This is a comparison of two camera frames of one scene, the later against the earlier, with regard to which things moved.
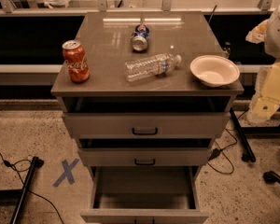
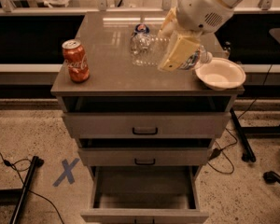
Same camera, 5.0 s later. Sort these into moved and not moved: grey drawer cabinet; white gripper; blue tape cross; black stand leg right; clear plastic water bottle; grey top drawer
Moved: clear plastic water bottle; white gripper
Not moved: grey top drawer; black stand leg right; grey drawer cabinet; blue tape cross
